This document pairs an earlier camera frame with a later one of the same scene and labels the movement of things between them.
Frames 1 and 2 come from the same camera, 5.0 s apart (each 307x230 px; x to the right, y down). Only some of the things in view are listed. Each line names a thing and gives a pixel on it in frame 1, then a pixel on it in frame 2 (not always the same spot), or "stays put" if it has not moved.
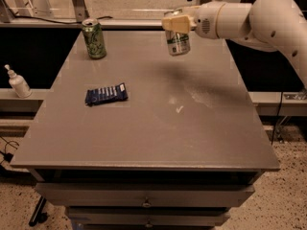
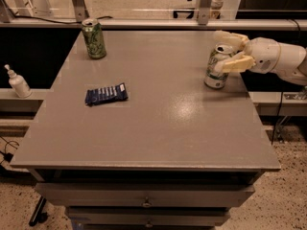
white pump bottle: [19, 83] stays put
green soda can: [94, 38] stays put
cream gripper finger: [187, 11] → [238, 40]
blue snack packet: [116, 92] stays put
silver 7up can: [177, 42] → [214, 79]
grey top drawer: [146, 195] stays put
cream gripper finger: [177, 24] → [236, 62]
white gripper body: [204, 20] → [266, 56]
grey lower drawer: [146, 217] stays put
